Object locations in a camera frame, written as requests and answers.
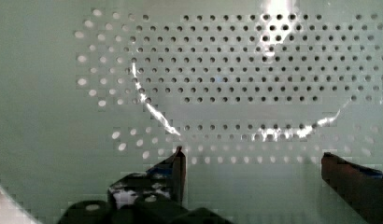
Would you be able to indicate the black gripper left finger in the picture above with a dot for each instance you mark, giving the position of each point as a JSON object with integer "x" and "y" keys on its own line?
{"x": 166, "y": 178}

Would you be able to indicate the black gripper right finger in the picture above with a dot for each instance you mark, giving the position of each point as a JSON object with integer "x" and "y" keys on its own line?
{"x": 361, "y": 187}

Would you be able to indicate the green plastic strainer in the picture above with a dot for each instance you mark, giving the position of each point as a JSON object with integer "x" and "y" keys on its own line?
{"x": 254, "y": 92}

